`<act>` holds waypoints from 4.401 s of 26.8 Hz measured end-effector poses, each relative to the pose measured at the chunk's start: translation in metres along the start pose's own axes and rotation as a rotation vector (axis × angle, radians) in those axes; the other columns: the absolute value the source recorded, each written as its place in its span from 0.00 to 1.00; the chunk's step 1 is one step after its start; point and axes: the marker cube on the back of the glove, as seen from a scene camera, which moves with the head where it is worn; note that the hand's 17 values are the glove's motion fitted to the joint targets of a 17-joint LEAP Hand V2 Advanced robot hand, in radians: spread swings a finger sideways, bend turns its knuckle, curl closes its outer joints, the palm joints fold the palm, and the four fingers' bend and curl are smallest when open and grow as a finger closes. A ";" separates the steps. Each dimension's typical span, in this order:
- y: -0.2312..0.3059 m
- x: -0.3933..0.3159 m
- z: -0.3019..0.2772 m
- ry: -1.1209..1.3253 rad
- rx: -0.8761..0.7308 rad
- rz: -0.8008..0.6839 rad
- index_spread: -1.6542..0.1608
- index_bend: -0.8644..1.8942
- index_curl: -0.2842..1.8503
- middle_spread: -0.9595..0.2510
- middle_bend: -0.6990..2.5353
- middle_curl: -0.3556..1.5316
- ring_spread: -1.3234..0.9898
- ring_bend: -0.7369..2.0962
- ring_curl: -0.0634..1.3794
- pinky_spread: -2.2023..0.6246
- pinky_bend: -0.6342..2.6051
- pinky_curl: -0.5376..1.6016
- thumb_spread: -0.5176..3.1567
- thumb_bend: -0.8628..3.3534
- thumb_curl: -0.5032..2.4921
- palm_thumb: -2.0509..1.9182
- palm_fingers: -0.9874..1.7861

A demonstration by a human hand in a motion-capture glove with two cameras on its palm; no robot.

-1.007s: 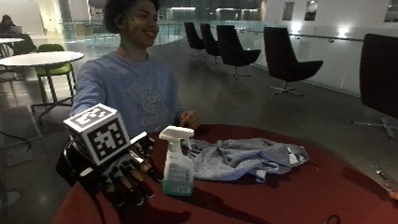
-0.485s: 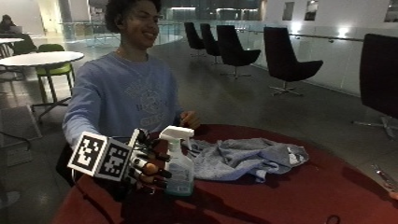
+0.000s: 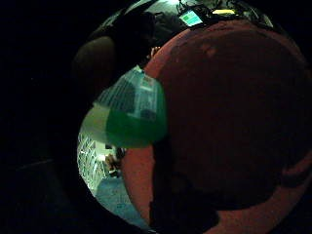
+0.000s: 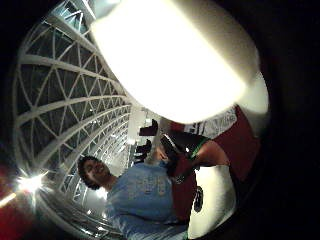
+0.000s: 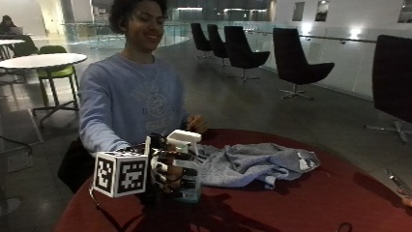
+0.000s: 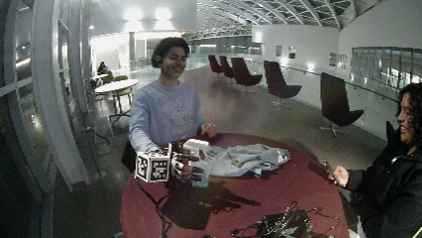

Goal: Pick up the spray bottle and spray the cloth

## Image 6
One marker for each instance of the green headphones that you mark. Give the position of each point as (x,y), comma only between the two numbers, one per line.
(157,58)

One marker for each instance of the grey crumpled cloth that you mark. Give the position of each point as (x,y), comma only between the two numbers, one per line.
(244,158)

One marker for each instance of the wall handrail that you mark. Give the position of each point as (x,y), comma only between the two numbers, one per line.
(352,84)

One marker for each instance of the green chair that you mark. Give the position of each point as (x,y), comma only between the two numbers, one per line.
(121,92)
(107,77)

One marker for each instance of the white marker cube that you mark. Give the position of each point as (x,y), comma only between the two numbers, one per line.
(153,167)

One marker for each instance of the white round table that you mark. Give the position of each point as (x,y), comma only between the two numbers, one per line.
(116,86)

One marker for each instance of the the person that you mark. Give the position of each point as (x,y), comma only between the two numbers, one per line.
(165,109)

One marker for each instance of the dark phone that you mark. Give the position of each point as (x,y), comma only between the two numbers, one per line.
(329,168)

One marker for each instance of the dark red swivel chair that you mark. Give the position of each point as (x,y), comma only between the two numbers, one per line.
(225,67)
(244,74)
(278,82)
(213,64)

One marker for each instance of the black swivel chair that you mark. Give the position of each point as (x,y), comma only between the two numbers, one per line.
(336,105)

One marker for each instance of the white curved pillar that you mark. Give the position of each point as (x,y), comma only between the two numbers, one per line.
(55,99)

